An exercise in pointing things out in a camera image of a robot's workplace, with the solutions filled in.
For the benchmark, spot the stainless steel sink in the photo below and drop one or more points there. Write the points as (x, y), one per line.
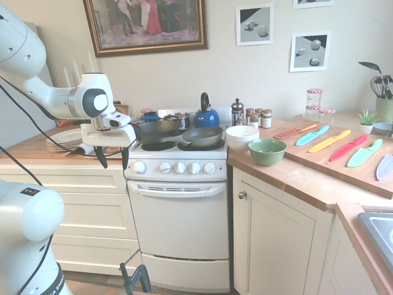
(380, 233)

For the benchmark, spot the blue-grey small bowl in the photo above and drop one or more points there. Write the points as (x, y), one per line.
(382, 129)

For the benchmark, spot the round metal cabinet knob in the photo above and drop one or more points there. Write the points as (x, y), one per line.
(242, 195)

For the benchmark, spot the lavender knife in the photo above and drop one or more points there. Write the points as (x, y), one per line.
(386, 169)

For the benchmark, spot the grey frying pan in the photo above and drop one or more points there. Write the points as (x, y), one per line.
(204, 135)

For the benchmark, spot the white electric stove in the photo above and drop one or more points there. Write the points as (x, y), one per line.
(181, 159)

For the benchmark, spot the wooden cutting board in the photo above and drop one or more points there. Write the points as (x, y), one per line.
(337, 172)

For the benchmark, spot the stainless steel pot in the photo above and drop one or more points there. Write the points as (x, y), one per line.
(182, 120)

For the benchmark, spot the white stove bottom drawer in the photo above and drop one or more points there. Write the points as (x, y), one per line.
(187, 273)

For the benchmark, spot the white candle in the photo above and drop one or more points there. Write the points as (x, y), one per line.
(66, 78)

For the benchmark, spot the green bowl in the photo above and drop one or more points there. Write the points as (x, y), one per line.
(267, 153)

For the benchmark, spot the small potted green plant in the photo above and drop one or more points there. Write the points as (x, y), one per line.
(367, 123)

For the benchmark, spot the grey shapes print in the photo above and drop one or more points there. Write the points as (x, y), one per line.
(310, 52)
(255, 24)
(313, 3)

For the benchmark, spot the dark wok pan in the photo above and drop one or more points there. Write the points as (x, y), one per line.
(156, 132)

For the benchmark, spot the green knife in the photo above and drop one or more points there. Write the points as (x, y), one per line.
(362, 155)

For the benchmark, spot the short glass jar checkered lid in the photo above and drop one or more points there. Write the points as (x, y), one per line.
(326, 116)
(312, 113)

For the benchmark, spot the white bowl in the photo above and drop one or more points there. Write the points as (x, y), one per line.
(242, 133)
(239, 147)

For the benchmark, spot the glass french press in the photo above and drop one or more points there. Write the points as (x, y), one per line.
(236, 113)

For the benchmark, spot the cream drawer cabinet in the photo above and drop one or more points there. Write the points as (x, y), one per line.
(92, 212)

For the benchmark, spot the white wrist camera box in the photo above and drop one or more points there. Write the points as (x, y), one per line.
(118, 120)

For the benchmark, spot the green utensil holder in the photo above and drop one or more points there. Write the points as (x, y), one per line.
(385, 110)

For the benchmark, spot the red knife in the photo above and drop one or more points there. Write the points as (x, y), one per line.
(347, 149)

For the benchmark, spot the yellow knife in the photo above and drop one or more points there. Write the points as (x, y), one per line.
(328, 142)

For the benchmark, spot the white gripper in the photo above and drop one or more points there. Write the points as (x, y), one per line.
(104, 138)

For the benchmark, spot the small brown picture card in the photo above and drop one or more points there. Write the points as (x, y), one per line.
(122, 109)

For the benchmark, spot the open magazine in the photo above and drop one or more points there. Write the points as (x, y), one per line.
(112, 150)

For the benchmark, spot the cream cabinet door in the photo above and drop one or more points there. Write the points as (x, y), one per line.
(276, 239)

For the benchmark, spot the jar with red checkered lid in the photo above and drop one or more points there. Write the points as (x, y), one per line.
(147, 110)

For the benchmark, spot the cream sink cabinet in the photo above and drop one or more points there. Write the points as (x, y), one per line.
(347, 261)

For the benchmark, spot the tall glass jar checkered lid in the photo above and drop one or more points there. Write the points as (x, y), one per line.
(315, 97)

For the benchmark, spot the black serving spoon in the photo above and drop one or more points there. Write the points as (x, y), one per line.
(370, 65)

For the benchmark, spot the framed oil painting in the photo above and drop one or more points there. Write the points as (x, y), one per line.
(144, 21)

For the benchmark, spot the blue knife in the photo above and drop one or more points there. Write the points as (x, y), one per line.
(311, 136)

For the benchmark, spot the spice jar with brown lid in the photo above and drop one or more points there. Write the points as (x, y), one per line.
(254, 121)
(258, 111)
(266, 119)
(249, 111)

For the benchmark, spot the orange knife with brown sheath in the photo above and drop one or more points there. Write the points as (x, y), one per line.
(288, 134)

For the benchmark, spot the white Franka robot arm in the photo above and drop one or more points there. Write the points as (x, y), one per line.
(18, 46)

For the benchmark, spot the large white stove knob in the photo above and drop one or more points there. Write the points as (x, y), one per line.
(139, 166)

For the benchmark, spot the orange snack bag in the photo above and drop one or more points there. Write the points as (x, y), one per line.
(64, 123)

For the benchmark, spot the stack of white plates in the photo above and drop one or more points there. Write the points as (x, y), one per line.
(64, 139)

